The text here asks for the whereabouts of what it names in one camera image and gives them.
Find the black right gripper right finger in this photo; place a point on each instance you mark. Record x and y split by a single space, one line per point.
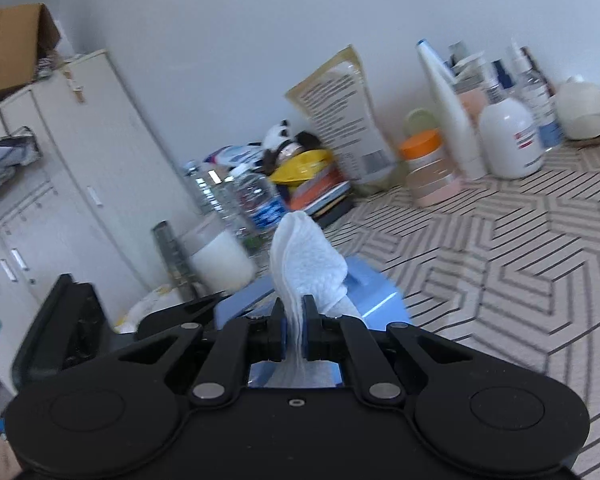
322 338

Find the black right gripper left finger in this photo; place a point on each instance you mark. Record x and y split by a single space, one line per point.
267 336

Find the blue plastic container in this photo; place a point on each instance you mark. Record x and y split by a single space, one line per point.
376 299

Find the white cleaning wipe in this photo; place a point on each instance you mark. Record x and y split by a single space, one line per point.
303 263

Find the white jar with clear lid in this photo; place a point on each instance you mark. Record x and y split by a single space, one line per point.
217 257

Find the grey metal grater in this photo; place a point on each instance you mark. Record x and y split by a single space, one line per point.
177 267

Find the white wooden cabinet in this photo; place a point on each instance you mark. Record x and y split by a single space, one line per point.
88 205

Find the clear water bottle blue label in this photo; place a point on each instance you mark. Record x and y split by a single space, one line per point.
258 198

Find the stack of flat boxes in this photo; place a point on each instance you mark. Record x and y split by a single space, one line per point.
325 198

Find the clear empty plastic bottle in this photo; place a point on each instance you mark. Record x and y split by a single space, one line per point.
211 196

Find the yellow snack bag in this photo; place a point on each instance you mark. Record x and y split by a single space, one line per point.
302 167

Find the white blue tube package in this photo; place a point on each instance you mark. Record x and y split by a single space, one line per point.
232 156

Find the orange lid plastic jar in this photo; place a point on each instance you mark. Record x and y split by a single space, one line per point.
428 165

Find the panda plush toy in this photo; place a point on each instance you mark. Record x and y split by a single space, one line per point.
280 145

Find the pink round cosmetic case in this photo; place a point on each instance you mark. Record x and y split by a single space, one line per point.
431 186

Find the tall white lotion tube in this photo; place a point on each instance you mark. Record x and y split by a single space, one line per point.
457 130

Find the green round lid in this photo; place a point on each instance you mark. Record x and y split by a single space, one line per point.
419 120

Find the beige printed food pouch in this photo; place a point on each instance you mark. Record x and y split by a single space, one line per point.
336 102

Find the white pump dispenser bottle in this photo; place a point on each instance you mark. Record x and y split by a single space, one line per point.
509 136

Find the brown cardboard box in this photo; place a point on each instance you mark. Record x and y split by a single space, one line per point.
27 33

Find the clear spray bottle blue label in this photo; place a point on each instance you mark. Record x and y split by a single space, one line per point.
535 94

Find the black wire rack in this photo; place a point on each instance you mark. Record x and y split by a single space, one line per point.
17 150

